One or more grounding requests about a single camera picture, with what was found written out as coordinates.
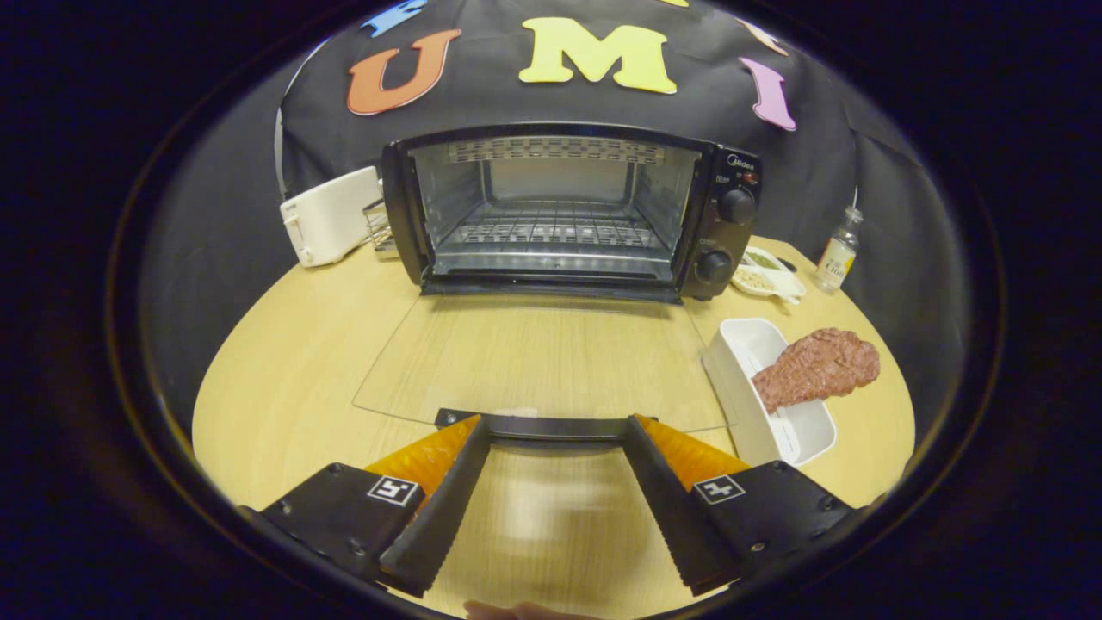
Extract black toaster oven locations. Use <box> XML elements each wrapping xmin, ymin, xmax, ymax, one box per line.
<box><xmin>353</xmin><ymin>122</ymin><xmax>763</xmax><ymax>453</ymax></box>

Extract red raw steak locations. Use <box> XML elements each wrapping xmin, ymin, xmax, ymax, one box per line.
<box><xmin>752</xmin><ymin>327</ymin><xmax>882</xmax><ymax>414</ymax></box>

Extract metal wire rack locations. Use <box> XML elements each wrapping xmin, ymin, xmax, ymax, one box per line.
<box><xmin>362</xmin><ymin>200</ymin><xmax>399</xmax><ymax>259</ymax></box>

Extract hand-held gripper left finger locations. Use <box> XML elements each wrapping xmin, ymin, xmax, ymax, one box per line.
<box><xmin>241</xmin><ymin>413</ymin><xmax>492</xmax><ymax>598</ymax></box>

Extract white rectangular tray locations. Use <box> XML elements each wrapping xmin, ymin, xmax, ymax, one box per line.
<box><xmin>702</xmin><ymin>318</ymin><xmax>838</xmax><ymax>468</ymax></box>

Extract white bread toaster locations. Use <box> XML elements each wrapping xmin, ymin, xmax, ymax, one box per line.
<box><xmin>280</xmin><ymin>166</ymin><xmax>384</xmax><ymax>268</ymax></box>

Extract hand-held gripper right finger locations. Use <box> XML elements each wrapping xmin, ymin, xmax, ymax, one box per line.
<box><xmin>622</xmin><ymin>414</ymin><xmax>862</xmax><ymax>597</ymax></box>

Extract clear glass bottle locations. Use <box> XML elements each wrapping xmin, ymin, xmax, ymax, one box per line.
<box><xmin>815</xmin><ymin>207</ymin><xmax>864</xmax><ymax>295</ymax></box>

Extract white divided condiment dish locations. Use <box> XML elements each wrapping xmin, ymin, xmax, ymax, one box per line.
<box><xmin>732</xmin><ymin>246</ymin><xmax>808</xmax><ymax>304</ymax></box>

